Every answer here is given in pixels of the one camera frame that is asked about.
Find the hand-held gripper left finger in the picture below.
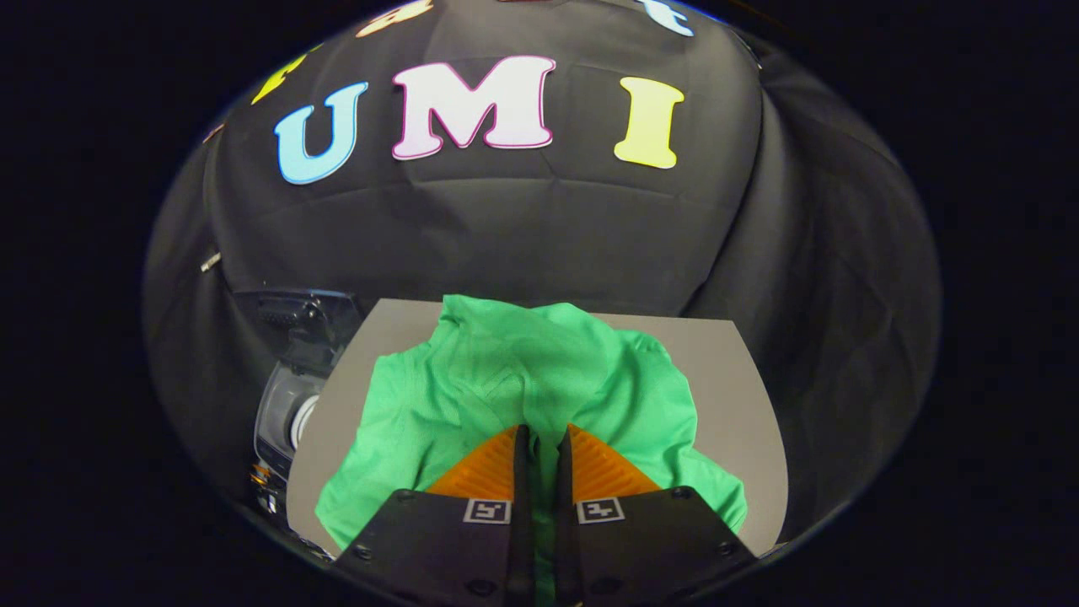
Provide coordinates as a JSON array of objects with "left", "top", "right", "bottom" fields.
[{"left": 333, "top": 424, "right": 537, "bottom": 607}]

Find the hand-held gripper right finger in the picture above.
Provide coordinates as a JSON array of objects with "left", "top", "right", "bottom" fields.
[{"left": 552, "top": 423, "right": 757, "bottom": 607}]

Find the green polo shirt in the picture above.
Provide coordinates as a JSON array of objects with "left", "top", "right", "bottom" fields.
[{"left": 314, "top": 293, "right": 749, "bottom": 607}]

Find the dark grey washing machine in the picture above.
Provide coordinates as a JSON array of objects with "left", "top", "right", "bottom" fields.
[{"left": 232, "top": 288, "right": 365, "bottom": 517}]

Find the grey cabinet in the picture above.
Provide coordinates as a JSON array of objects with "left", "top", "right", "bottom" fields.
[{"left": 287, "top": 298, "right": 789, "bottom": 559}]

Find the black backdrop cloth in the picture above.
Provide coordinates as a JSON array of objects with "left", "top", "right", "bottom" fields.
[{"left": 142, "top": 0, "right": 942, "bottom": 545}]

